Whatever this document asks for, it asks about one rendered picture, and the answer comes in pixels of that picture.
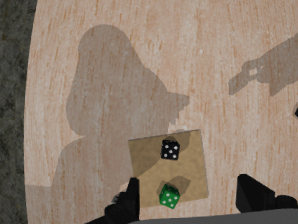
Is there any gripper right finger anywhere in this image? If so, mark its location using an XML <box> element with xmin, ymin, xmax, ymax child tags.
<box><xmin>236</xmin><ymin>174</ymin><xmax>298</xmax><ymax>213</ymax></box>

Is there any tan square mat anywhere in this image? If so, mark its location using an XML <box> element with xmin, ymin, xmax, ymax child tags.
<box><xmin>128</xmin><ymin>130</ymin><xmax>208</xmax><ymax>208</ymax></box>

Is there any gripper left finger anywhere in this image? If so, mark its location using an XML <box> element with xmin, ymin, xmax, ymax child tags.
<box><xmin>85</xmin><ymin>177</ymin><xmax>140</xmax><ymax>224</ymax></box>

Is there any green die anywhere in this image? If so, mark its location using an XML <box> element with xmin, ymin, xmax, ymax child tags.
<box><xmin>159</xmin><ymin>184</ymin><xmax>180</xmax><ymax>209</ymax></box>

